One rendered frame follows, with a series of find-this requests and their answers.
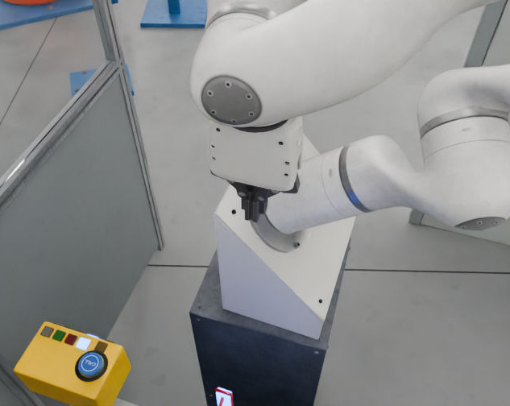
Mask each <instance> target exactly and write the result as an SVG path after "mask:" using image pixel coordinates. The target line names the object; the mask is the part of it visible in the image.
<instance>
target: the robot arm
mask: <svg viewBox="0 0 510 406"><path fill-rule="evenodd" d="M498 1H500V0H308V1H306V0H207V20H206V25H205V32H204V35H203V36H202V39H201V42H200V43H199V46H198V48H197V50H196V53H195V56H194V58H193V62H192V66H191V70H190V75H189V88H190V92H191V95H192V98H193V101H194V103H195V105H196V106H197V108H198V109H199V110H200V111H201V112H202V113H203V114H204V115H205V116H206V117H207V118H208V119H209V120H210V126H209V166H210V169H211V170H210V172H211V174H212V175H214V176H217V177H220V178H222V179H224V180H225V179H226V180H227V181H228V182H229V183H230V184H231V185H232V186H233V187H234V188H235V189H236V191H237V194H238V196H239V197H241V208H242V209H244V210H245V220H247V221H249V222H250V224H251V226H252V228H253V230H254V231H255V232H256V234H257V235H258V236H259V238H260V239H261V240H262V241H263V242H264V243H265V244H266V245H267V246H268V247H270V248H271V249H273V250H275V251H279V252H284V253H287V252H292V251H296V250H299V249H301V248H302V247H303V246H304V245H305V244H306V243H307V241H308V240H309V236H310V235H311V232H312V229H313V227H315V226H320V225H324V224H327V223H330V222H336V221H339V220H342V219H346V218H351V217H354V216H358V215H361V214H365V213H370V212H373V211H376V210H380V209H386V208H391V207H397V206H402V207H408V208H411V209H415V210H418V211H420V212H422V213H424V214H426V215H428V216H430V217H432V218H434V219H436V220H438V221H440V222H443V223H445V224H447V225H449V226H453V227H456V228H459V229H462V230H478V231H481V230H485V229H489V228H492V227H496V226H498V225H499V224H501V223H502V222H504V221H506V220H507V219H508V218H510V126H509V122H508V115H509V113H510V64H504V65H496V66H484V67H466V68H454V69H451V70H448V71H445V72H442V73H440V74H438V75H436V76H435V77H434V78H432V79H431V80H430V81H429V82H428V83H427V84H426V85H425V87H424V88H423V90H422V91H421V94H420V97H419V99H418V103H417V121H418V126H419V133H420V138H421V149H422V155H423V160H424V169H423V171H422V172H417V170H416V169H415V168H414V167H413V166H412V165H411V163H410V161H409V160H408V158H407V156H406V154H405V153H404V152H403V150H402V149H401V147H400V146H399V145H398V143H397V142H396V141H395V140H393V139H392V138H390V137H388V136H386V135H373V136H370V137H366V138H364V139H360V140H357V141H354V142H353V143H348V144H347V145H344V146H341V147H338V148H335V149H333V150H331V151H328V152H325V153H322V154H320V155H316V156H314V157H312V158H309V159H306V160H303V161H302V158H303V122H302V115H305V114H310V113H312V112H316V111H319V110H323V109H325V108H329V107H331V106H335V105H337V104H340V103H342V102H345V101H348V100H350V99H351V98H354V97H357V96H358V95H360V94H362V93H364V92H366V91H368V90H369V89H371V88H373V87H375V86H376V85H378V84H379V83H381V82H382V81H384V80H386V79H387V78H389V77H390V76H391V75H392V74H393V73H395V72H396V71H397V70H399V69H400V68H401V67H402V66H403V65H405V64H406V63H407V62H408V61H409V60H410V59H411V58H412V57H413V56H414V55H415V54H416V53H417V52H418V51H419V50H420V49H421V48H422V47H423V46H424V45H425V44H426V43H427V42H428V41H429V39H430V38H431V37H432V36H433V35H434V34H435V33H436V32H437V31H438V30H439V29H440V28H441V27H442V26H443V25H444V24H445V23H447V22H448V21H449V20H451V19H452V18H453V17H455V16H457V15H460V14H461V13H463V12H465V11H468V10H471V9H474V8H476V7H480V6H484V5H487V4H490V3H493V2H498Z"/></svg>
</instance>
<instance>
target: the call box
mask: <svg viewBox="0 0 510 406"><path fill-rule="evenodd" d="M44 326H49V327H52V328H54V331H53V333H52V335H51V336H50V338H46V337H44V336H41V335H40V333H41V332H42V330H43V328H44ZM57 329H58V330H61V331H64V332H65V333H66V334H65V336H64V338H63V340H62V342H58V341H56V340H53V339H52V336H53V335H54V333H55V332H56V330H57ZM68 334H73V335H76V336H78V339H77V340H76V342H75V344H74V345H73V346H70V345H68V344H65V343H64V340H65V339H66V337H67V336H68ZM80 338H86V339H89V340H90V343H89V344H88V346H87V348H86V349H85V350H82V349H80V348H77V347H76V345H77V343H78V342H79V340H80ZM98 341H101V342H105V343H107V344H108V346H107V347H106V350H105V352H104V353H100V352H97V351H95V350H94V348H95V346H96V345H97V343H98ZM86 353H97V354H99V355H100V356H101V357H102V360H103V368H102V370H101V371H100V373H98V374H97V375H95V376H93V377H85V376H83V375H82V374H81V373H80V371H79V369H77V368H78V364H79V362H80V360H81V358H82V357H83V356H84V355H86ZM130 370H131V364H130V361H129V359H128V357H127V355H126V352H125V350H124V348H123V347H122V346H120V345H117V344H114V343H112V342H108V341H105V340H102V339H100V338H96V337H92V336H89V335H87V334H84V333H80V332H77V331H75V330H72V329H68V328H65V327H63V326H60V325H55V324H52V323H50V322H47V321H45V322H44V323H43V324H42V326H41V327H40V329H39V331H38V333H37V334H36V335H35V337H34V338H33V340H32V341H31V343H30V345H29V346H28V348H27V349H26V350H25V352H24V354H23V356H22V357H21V359H20V360H19V361H18V363H17V364H16V366H15V368H14V370H13V372H14V373H15V374H16V375H17V376H18V377H19V378H20V379H21V380H22V381H23V383H24V384H25V385H26V386H27V387H28V389H29V390H30V391H32V392H36V393H39V394H41V395H43V396H47V397H50V398H52V399H54V400H59V401H61V402H63V403H66V404H70V405H72V406H113V404H114V402H115V400H116V398H117V396H118V393H119V392H120V390H121V388H122V385H123V384H124V382H125V380H126V377H127V376H128V374H129V372H130Z"/></svg>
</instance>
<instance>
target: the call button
mask: <svg viewBox="0 0 510 406"><path fill-rule="evenodd" d="M102 368H103V360H102V357H101V356H100V355H99V354H97V353H86V355H84V356H83V357H82V358H81V360H80V362H79V364H78V368H77V369H79V371H80V373H81V374H82V375H83V376H85V377H93V376H95V375H97V374H98V373H100V371H101V370H102Z"/></svg>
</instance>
